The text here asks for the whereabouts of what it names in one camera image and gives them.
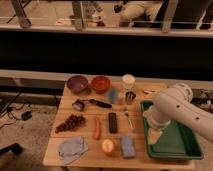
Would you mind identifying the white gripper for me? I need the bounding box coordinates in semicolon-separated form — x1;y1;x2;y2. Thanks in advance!
143;107;171;144

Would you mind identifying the blue sponge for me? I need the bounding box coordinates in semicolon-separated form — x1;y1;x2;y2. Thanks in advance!
120;135;135;158

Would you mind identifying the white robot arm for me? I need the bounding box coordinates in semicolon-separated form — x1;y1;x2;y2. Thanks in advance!
143;83;213;145

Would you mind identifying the green plastic tray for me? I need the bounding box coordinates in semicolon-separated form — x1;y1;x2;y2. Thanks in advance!
140;100;205;161

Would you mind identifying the metal spoon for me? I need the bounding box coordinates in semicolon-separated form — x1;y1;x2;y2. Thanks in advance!
124;108;134;132

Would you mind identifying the banana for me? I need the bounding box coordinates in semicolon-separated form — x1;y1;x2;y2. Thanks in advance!
143;89;159;94

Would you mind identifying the black remote control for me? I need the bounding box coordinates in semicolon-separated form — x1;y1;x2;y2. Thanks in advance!
108;113;118;133

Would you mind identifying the metal cup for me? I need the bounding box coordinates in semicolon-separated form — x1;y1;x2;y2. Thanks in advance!
125;91;136;104

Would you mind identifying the orange fruit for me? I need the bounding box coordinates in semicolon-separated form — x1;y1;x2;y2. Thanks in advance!
101;139;115;155

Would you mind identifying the blue translucent cup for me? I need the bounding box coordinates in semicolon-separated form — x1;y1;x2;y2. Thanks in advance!
107;88;119;104

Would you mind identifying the orange carrot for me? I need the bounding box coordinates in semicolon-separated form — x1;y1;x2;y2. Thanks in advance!
95;117;101;140

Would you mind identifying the white cup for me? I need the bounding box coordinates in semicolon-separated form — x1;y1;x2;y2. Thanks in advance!
122;74;135;90

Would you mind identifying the red bowl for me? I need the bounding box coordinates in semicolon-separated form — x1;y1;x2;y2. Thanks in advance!
91;76;110;94

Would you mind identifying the bunch of dark grapes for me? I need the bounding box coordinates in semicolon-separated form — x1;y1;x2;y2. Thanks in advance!
55;114;86;133

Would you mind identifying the blue grey cloth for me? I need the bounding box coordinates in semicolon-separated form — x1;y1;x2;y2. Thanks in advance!
58;136;88;165

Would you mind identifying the purple bowl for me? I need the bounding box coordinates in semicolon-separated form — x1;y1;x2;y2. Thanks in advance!
66;75;88;94

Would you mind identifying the person in background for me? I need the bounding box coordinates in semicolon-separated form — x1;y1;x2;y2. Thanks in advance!
114;0;163;27

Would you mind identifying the black power adapter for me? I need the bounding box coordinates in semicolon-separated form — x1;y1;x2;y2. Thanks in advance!
21;111;32;121

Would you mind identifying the black handled brush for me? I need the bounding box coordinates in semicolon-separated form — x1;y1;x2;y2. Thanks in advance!
72;99;112;111

